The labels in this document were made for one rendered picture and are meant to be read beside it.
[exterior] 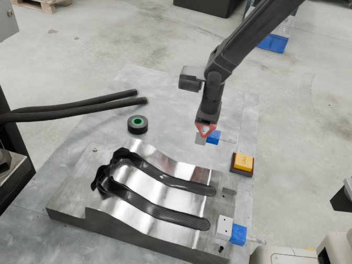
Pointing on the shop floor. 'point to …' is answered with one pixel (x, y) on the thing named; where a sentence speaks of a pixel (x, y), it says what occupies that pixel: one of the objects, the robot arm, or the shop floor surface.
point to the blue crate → (274, 43)
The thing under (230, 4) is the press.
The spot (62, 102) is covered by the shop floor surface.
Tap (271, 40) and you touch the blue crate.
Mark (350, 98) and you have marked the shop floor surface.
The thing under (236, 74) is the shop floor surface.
